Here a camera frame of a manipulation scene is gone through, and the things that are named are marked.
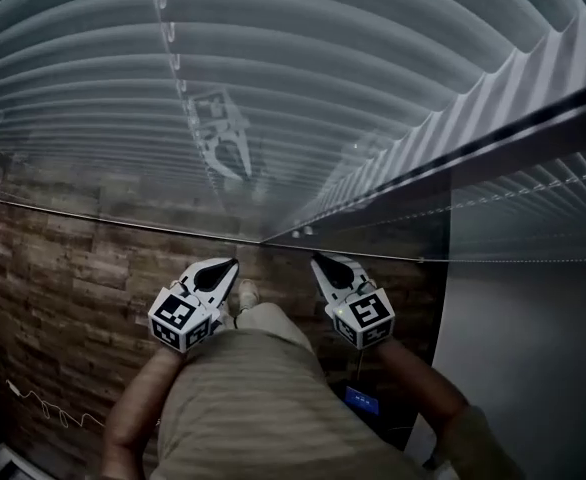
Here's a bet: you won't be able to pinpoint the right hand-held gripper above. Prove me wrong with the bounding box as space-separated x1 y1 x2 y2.
310 252 396 352

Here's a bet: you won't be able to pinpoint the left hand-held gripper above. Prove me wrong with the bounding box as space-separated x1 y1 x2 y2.
147 257 240 355

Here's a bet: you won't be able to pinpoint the person's left forearm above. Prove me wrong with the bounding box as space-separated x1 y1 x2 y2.
99 346 185 480

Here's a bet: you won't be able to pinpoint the person's right forearm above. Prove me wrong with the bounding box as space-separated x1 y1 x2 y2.
374 339 470 450

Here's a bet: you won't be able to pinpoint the person's left shoe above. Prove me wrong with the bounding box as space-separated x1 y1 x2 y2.
237 278 260 314

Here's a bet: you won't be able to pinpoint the person's light trousers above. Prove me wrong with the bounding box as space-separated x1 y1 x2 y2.
231 301 320 360

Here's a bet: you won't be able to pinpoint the device with blue screen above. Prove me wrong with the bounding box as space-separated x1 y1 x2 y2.
344 385 381 417

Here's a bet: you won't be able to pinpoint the person's light shirt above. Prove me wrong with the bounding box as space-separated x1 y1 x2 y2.
150 326 524 480

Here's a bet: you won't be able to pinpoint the metal window frame post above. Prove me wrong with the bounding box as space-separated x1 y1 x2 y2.
261 75 586 245

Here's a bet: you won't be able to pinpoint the thin white floor cable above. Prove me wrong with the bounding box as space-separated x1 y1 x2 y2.
4 378 107 430

